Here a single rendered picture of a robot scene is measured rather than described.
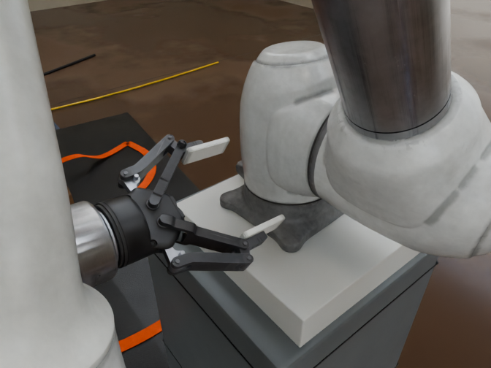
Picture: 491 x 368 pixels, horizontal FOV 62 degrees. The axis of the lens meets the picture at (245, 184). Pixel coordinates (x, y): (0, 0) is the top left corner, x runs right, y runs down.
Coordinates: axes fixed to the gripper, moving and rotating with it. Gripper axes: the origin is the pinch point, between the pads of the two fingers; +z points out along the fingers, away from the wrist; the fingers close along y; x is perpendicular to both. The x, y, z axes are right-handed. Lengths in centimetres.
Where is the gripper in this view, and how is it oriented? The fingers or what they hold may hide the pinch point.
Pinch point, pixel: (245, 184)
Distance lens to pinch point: 56.4
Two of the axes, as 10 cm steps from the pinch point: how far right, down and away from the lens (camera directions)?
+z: 7.5, -2.8, 6.0
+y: 5.4, 7.8, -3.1
